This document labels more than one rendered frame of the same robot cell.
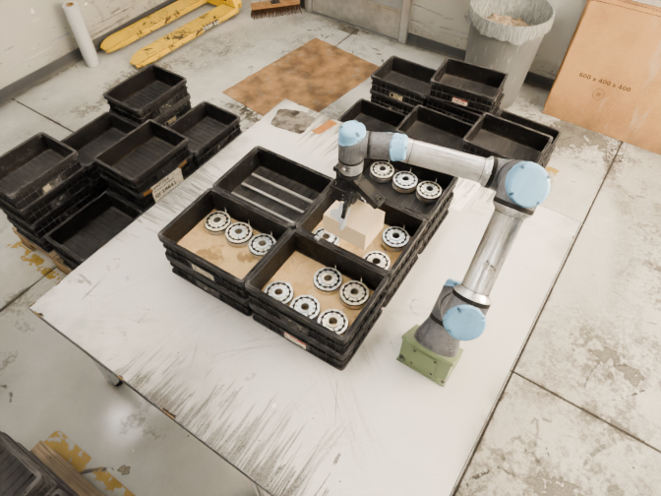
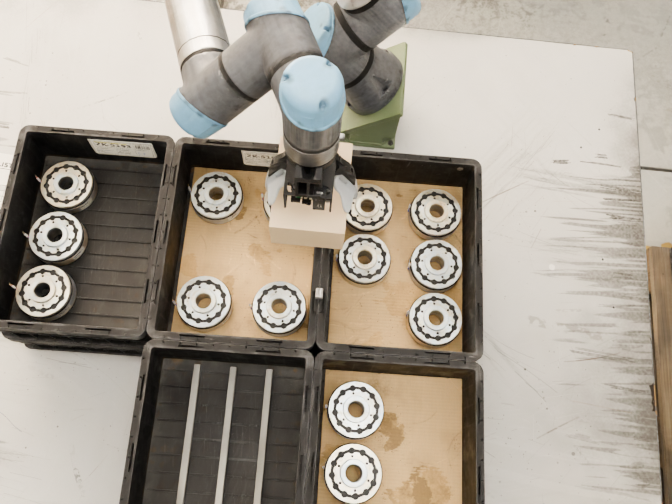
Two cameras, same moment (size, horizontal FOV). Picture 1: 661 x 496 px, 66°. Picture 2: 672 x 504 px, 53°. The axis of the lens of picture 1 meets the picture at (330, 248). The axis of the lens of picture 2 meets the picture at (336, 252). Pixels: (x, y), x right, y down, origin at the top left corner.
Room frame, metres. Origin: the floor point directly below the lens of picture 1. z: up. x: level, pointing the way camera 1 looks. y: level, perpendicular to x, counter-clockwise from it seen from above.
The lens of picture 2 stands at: (1.34, 0.32, 2.12)
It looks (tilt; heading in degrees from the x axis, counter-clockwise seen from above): 71 degrees down; 234
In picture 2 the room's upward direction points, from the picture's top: 8 degrees clockwise
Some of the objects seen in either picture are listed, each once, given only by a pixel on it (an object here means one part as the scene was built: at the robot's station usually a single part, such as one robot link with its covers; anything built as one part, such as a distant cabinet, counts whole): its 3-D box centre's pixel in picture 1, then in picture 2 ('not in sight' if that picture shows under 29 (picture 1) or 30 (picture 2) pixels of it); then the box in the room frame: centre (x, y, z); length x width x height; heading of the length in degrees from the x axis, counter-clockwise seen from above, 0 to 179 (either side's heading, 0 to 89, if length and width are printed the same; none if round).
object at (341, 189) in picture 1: (347, 183); (310, 168); (1.13, -0.05, 1.24); 0.09 x 0.08 x 0.12; 56
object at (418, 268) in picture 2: (305, 307); (436, 264); (0.92, 0.08, 0.86); 0.10 x 0.10 x 0.01
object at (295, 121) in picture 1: (291, 119); not in sight; (2.16, 0.21, 0.71); 0.22 x 0.19 x 0.01; 57
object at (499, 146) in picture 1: (497, 169); not in sight; (2.16, -0.94, 0.37); 0.40 x 0.30 x 0.45; 56
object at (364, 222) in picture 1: (353, 220); (311, 193); (1.12, -0.08, 1.08); 0.16 x 0.12 x 0.07; 57
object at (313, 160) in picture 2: (349, 164); (313, 137); (1.13, -0.06, 1.32); 0.08 x 0.08 x 0.05
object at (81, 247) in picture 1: (102, 238); not in sight; (1.72, 1.21, 0.26); 0.40 x 0.30 x 0.23; 146
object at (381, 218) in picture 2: (354, 292); (367, 206); (0.98, -0.08, 0.86); 0.10 x 0.10 x 0.01
